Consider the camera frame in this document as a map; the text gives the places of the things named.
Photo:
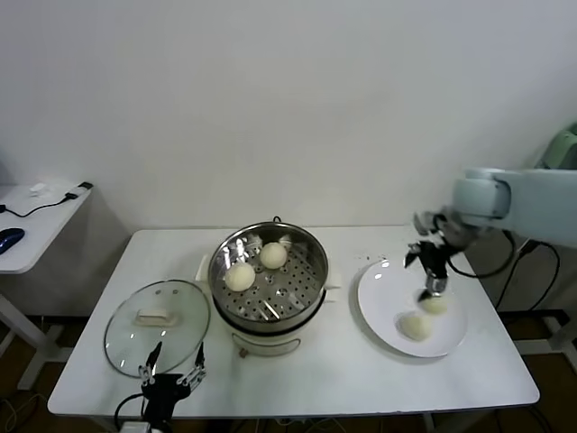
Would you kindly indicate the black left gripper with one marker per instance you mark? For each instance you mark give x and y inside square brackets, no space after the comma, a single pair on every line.
[162,392]

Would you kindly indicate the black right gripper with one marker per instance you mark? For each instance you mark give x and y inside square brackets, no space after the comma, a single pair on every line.
[435,261]

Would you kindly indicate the white steamed baozi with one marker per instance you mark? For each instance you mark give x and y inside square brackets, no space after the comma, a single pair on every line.
[239,277]
[415,327]
[273,256]
[435,306]

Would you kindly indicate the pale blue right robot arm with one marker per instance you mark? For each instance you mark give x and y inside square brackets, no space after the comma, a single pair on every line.
[536,203]

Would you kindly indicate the perforated steel steamer basket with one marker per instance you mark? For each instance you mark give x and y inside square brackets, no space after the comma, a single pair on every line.
[288,275]

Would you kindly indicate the white round plate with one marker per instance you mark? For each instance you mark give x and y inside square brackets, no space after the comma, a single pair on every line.
[383,306]

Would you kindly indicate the cream electric cooker base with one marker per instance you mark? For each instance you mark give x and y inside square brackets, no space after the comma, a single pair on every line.
[266,343]

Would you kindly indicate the pale green appliance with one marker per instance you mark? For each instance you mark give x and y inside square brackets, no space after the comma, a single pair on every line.
[561,149]

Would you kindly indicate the white side desk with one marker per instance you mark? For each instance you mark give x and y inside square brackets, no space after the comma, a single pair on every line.
[40,225]

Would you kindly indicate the blue computer mouse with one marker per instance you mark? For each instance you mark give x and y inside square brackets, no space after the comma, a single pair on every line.
[11,239]

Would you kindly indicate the small white desk object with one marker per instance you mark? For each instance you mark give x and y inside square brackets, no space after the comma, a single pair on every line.
[39,189]

